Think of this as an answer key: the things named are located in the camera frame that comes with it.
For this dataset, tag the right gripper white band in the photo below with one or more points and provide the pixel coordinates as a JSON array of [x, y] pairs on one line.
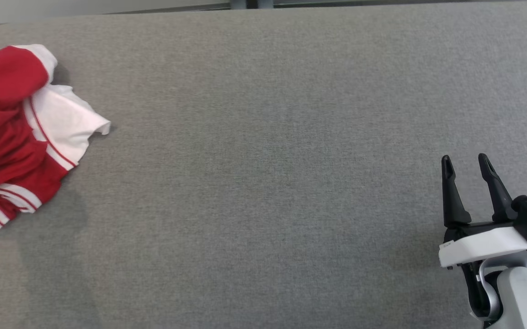
[[482, 246]]

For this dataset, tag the red jersey with white sleeves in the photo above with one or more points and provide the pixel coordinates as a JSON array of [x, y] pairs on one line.
[[62, 123]]

